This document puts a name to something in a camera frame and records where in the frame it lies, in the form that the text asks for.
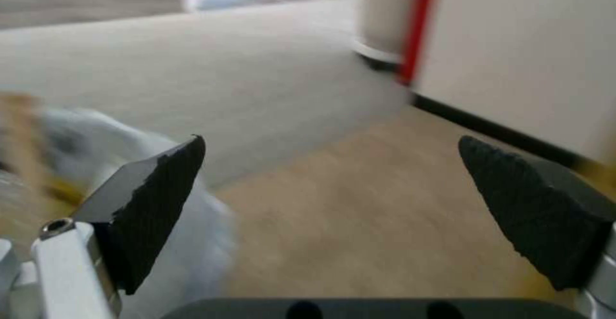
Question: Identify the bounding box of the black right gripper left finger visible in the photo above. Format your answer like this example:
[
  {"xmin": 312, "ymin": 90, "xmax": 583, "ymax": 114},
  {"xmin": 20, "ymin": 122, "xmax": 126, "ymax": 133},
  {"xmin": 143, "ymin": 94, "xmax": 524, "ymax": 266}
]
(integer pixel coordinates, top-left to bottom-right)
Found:
[{"xmin": 0, "ymin": 134, "xmax": 207, "ymax": 319}]

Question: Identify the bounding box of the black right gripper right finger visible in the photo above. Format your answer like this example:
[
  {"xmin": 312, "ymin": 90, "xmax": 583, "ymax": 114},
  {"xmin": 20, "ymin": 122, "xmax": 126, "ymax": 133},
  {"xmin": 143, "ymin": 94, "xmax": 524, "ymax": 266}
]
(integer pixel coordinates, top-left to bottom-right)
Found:
[{"xmin": 457, "ymin": 135, "xmax": 616, "ymax": 319}]

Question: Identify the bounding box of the wicker trash bin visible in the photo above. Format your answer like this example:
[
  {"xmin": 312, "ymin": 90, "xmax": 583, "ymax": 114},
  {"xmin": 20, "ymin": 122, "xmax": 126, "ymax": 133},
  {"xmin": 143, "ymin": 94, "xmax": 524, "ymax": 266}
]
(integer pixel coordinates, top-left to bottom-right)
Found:
[{"xmin": 0, "ymin": 93, "xmax": 86, "ymax": 204}]

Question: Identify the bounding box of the grey carpet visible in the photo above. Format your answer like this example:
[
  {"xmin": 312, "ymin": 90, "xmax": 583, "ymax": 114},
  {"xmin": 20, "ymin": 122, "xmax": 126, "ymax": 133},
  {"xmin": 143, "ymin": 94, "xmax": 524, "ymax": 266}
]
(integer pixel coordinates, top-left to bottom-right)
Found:
[{"xmin": 0, "ymin": 0, "xmax": 410, "ymax": 193}]

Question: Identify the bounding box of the red vertical strip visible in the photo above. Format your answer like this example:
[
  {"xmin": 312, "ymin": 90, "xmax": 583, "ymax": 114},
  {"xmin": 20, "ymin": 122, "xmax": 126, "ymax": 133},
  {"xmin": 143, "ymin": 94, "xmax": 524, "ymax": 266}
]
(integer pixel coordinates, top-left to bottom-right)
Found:
[{"xmin": 395, "ymin": 0, "xmax": 442, "ymax": 85}]

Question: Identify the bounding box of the white round column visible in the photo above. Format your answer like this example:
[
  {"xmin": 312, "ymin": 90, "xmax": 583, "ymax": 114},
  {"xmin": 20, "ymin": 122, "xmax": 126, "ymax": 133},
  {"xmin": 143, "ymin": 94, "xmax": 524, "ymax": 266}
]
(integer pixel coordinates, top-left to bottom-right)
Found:
[{"xmin": 352, "ymin": 0, "xmax": 424, "ymax": 69}]

